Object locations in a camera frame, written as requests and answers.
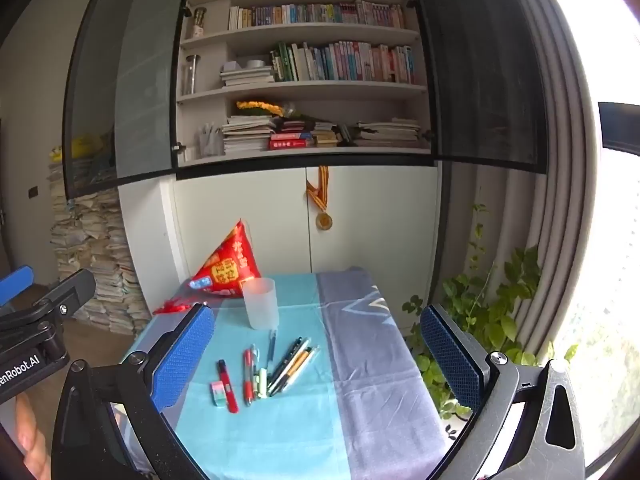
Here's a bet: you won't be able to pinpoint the gold medal with striped ribbon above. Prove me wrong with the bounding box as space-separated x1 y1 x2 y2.
306 165 334 232

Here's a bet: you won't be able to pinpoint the yellow flower bouquet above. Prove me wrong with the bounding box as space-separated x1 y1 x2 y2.
236 100 297 120

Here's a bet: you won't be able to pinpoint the orange and black pen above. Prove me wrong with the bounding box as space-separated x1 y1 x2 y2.
270 345 312 397

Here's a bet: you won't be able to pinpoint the translucent plastic cup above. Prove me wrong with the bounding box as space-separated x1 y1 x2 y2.
242 277 277 331

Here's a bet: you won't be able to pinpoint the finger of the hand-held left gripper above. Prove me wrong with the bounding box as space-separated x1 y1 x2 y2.
0 266 36 307
0 268 97 348

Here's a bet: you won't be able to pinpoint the grey curtain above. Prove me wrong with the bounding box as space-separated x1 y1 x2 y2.
440 0 603 366

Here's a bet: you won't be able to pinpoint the red tassel ornament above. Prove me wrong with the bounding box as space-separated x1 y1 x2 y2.
152 297 202 316

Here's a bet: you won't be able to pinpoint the small stack of white books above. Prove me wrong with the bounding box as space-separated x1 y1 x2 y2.
220 69 276 89

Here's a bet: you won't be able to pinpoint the red gel pen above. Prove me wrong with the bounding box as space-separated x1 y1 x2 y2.
243 348 254 407

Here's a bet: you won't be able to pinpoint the tall stack of white booklets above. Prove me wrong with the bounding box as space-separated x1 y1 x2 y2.
221 116 277 155

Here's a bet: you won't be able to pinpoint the yellow bag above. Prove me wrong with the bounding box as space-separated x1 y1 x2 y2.
50 132 117 167

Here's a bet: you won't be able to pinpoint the clear glass vase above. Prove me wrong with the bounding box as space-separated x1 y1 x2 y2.
182 54 201 96

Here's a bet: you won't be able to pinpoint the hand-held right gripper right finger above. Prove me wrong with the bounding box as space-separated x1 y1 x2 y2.
419 303 586 480

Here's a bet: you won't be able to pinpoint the stack of red books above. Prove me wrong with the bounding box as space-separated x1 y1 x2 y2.
268 131 314 150

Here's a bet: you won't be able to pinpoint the white gloves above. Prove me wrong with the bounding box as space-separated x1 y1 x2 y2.
197 124 225 157

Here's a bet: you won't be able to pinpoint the long row of upright books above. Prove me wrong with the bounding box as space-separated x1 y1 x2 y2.
229 0 407 30

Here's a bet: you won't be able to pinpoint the large pile of paper stacks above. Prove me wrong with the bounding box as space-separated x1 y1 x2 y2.
47 147 152 337

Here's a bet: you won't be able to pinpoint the dark glass cabinet door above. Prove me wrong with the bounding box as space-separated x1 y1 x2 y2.
404 0 548 176
62 0 197 201

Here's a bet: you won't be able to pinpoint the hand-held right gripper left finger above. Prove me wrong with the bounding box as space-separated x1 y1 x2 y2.
50 302 217 480

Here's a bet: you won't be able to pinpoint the short red marker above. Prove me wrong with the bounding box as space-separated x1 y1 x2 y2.
217 359 240 414

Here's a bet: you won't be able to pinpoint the red pyramid-shaped bag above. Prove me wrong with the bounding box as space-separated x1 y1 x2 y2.
189 219 262 300

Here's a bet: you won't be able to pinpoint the green leafy plant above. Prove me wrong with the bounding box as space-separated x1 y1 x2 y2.
402 204 581 421

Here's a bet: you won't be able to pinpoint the person's left hand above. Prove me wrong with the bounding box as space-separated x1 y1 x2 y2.
14 392 52 480

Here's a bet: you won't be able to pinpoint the white slim pen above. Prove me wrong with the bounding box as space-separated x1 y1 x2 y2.
280 345 321 394

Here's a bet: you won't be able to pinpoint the row of green and pastel books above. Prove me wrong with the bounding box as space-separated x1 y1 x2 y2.
270 41 417 85

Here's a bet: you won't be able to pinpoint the blue and grey tablecloth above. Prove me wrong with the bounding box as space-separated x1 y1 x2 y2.
122 266 448 480

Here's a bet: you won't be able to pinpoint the white bookshelf cabinet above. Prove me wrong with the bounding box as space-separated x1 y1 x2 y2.
117 0 443 323

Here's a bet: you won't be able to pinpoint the wide stack of worn booklets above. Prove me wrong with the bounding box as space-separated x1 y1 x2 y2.
352 118 424 149

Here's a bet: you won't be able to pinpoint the small stack of mixed books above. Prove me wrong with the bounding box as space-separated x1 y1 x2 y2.
310 121 347 148

